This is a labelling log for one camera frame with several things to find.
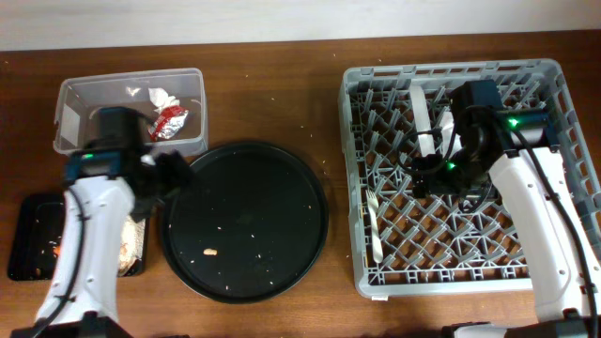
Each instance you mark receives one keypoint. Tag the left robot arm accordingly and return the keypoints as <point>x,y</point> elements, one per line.
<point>113,178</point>

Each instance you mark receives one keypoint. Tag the black rectangular tray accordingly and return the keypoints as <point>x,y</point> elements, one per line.
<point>39,229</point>

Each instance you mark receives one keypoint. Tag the pile of peanut shells and rice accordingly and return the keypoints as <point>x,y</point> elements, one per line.
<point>131,256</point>

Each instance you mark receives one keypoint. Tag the clear plastic bin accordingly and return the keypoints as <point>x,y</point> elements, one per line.
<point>79,100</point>

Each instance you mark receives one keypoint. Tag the grey dishwasher rack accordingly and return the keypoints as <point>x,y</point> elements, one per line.
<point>429,246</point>

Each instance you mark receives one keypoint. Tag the black round tray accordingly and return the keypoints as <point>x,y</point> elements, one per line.
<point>261,207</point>

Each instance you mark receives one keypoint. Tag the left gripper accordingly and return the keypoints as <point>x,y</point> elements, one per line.
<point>174,173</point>

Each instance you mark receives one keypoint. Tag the white tissue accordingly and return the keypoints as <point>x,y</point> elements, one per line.
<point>161,99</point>

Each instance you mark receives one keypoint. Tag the white plastic fork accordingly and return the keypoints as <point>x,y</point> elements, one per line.
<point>372,204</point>

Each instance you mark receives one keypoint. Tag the red foil snack wrapper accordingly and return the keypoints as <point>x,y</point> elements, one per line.
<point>170,121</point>

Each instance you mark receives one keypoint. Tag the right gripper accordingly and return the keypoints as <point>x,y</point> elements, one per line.
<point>423,184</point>

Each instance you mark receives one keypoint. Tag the grey plate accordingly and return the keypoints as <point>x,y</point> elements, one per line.
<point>421,120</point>

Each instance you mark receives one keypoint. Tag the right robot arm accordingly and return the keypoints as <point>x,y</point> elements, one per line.
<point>517,153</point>

